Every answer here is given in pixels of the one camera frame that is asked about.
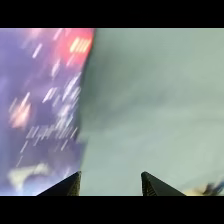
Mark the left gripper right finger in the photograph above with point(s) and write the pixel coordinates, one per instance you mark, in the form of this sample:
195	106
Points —
155	186

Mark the grey-blue shirt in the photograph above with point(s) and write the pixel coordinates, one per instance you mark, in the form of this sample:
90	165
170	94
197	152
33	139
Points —
150	106

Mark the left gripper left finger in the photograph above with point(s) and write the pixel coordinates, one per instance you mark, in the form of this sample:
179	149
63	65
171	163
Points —
68	186

